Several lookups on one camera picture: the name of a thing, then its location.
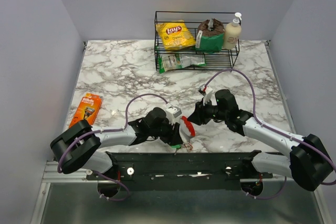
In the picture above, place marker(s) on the yellow Lays chips bag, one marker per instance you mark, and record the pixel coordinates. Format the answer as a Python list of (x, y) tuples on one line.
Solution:
[(175, 35)]

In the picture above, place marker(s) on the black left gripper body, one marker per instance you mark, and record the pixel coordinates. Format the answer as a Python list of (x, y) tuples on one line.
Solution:
[(166, 135)]

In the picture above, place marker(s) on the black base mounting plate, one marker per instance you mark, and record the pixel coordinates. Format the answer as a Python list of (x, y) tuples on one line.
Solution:
[(198, 171)]

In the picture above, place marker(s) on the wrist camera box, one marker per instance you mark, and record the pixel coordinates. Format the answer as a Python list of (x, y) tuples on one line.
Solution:
[(173, 114), (207, 92)]

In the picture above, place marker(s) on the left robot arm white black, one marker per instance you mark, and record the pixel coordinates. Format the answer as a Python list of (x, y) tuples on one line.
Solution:
[(78, 147)]

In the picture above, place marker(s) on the aluminium frame rail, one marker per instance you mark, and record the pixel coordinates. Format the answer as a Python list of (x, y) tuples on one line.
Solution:
[(51, 175)]

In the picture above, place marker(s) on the key with green tag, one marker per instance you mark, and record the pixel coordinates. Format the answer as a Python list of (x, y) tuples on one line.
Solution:
[(177, 147)]

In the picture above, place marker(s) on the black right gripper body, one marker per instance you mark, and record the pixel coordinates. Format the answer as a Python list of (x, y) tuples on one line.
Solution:
[(207, 111)]

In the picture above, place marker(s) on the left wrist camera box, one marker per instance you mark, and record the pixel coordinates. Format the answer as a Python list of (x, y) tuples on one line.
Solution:
[(173, 114)]

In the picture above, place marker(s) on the green white snack packet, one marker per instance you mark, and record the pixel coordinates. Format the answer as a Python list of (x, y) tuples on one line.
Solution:
[(169, 62)]

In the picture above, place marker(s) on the green brown coffee bag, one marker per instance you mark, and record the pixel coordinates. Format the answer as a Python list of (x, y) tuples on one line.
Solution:
[(210, 36)]

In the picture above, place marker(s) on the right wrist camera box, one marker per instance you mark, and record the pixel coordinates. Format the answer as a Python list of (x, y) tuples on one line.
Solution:
[(207, 92)]

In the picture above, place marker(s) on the black wire rack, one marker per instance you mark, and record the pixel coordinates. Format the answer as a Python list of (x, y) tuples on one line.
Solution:
[(216, 61)]

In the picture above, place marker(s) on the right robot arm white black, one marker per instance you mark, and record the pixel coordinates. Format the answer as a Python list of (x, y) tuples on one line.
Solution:
[(302, 158)]

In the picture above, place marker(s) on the cream pump lotion bottle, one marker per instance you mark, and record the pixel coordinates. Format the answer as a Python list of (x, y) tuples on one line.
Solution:
[(232, 32)]

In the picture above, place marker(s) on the orange Gillette razor box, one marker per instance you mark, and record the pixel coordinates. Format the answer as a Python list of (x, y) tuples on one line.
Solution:
[(87, 109)]

